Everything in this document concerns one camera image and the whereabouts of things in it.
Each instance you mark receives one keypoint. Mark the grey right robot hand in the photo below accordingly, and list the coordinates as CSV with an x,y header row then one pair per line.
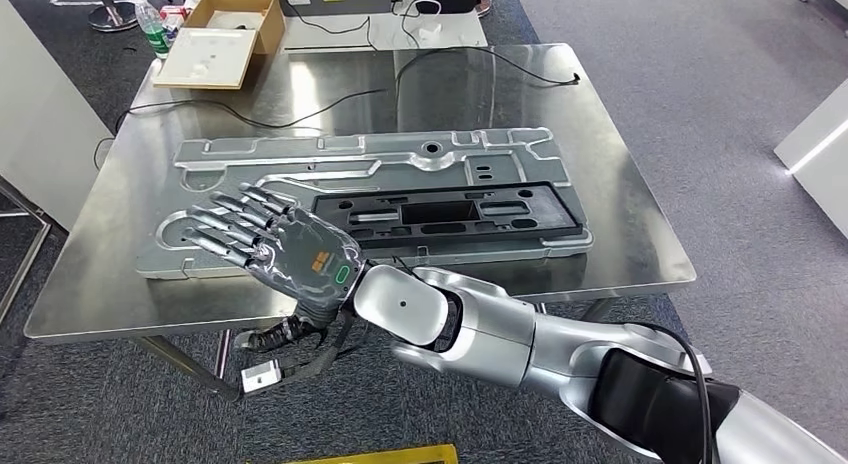
x,y
311,262

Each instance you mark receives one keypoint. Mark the black plastic plate frame part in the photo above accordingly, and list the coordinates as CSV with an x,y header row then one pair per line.
x,y
550,222

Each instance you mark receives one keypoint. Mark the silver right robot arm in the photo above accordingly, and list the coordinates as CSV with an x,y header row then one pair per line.
x,y
503,328

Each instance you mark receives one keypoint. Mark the stainless steel workbench table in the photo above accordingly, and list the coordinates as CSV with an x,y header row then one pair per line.
x,y
629,202

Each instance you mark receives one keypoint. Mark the stamped silver metal panel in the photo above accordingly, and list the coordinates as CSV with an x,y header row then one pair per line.
x,y
265,163

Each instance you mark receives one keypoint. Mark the white foam insert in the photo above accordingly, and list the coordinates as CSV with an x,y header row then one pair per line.
x,y
208,57

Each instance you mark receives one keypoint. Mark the white back table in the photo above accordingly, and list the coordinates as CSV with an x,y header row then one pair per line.
x,y
397,34

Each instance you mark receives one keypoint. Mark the brown cardboard box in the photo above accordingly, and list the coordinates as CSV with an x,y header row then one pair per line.
x,y
272,20

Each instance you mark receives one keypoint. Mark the white power adapter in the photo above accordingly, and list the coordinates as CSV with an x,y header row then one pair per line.
x,y
429,30

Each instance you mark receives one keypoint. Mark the black electronic device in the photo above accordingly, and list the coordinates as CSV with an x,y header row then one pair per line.
x,y
331,0

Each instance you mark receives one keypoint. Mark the clear plastic water bottle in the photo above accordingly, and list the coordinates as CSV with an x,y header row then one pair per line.
x,y
154,30

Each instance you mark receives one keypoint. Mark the steel side table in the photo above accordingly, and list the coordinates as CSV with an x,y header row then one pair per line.
x,y
30,249

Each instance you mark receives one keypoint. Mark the red white small package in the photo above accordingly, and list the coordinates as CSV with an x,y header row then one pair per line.
x,y
173,16

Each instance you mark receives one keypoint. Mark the round chair base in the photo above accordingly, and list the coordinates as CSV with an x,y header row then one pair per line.
x,y
112,17

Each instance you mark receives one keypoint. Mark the white low block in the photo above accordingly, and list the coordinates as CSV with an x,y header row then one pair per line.
x,y
818,156

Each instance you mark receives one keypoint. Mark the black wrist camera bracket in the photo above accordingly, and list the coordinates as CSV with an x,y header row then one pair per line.
x,y
318,362

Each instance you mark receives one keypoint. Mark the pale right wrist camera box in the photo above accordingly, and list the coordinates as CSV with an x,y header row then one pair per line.
x,y
261,376

